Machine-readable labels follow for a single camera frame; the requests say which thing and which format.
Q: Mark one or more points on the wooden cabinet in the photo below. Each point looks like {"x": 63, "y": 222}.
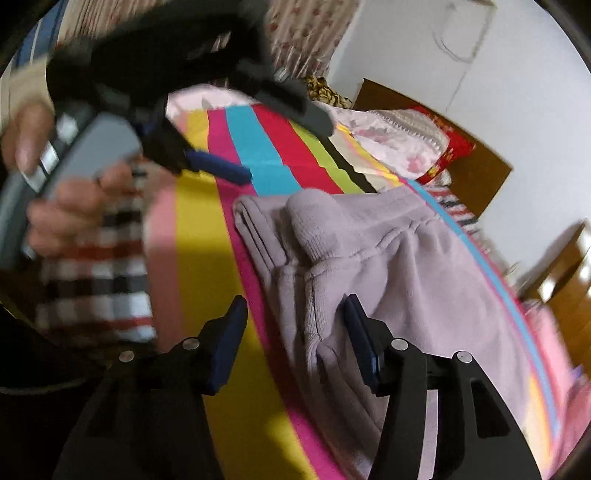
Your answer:
{"x": 568, "y": 286}

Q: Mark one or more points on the pink cloth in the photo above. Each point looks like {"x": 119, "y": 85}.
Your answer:
{"x": 554, "y": 350}

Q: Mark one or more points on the small patterned blanket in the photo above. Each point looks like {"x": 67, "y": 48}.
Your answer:
{"x": 457, "y": 212}

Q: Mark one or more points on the red pillow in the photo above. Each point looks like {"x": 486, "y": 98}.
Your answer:
{"x": 455, "y": 147}

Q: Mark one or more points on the wooden headboard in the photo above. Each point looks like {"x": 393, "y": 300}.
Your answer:
{"x": 489, "y": 175}

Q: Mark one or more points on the rainbow striped bed sheet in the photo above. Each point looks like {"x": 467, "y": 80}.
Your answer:
{"x": 198, "y": 221}

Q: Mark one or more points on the person's left forearm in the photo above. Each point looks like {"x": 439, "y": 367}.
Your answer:
{"x": 32, "y": 78}

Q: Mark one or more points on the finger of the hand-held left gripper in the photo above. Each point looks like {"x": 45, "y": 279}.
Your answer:
{"x": 291, "y": 99}
{"x": 217, "y": 165}

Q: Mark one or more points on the floral curtain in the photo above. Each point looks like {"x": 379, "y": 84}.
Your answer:
{"x": 309, "y": 32}

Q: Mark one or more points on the leopard print cloth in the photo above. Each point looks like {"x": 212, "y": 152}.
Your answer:
{"x": 328, "y": 92}

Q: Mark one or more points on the pink floral quilt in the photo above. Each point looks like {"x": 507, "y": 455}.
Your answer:
{"x": 383, "y": 138}

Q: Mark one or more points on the lilac pants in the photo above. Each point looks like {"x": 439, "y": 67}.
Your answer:
{"x": 415, "y": 286}

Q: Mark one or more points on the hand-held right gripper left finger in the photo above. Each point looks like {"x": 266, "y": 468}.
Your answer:
{"x": 226, "y": 344}

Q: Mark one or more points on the person's left hand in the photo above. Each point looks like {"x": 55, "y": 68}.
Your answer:
{"x": 74, "y": 217}

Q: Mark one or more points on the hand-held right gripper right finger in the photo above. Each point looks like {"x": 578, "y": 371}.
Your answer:
{"x": 362, "y": 344}

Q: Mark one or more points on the red black checked cloth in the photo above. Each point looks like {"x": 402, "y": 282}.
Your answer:
{"x": 97, "y": 286}

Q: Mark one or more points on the white striped pillow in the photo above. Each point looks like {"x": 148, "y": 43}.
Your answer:
{"x": 411, "y": 122}

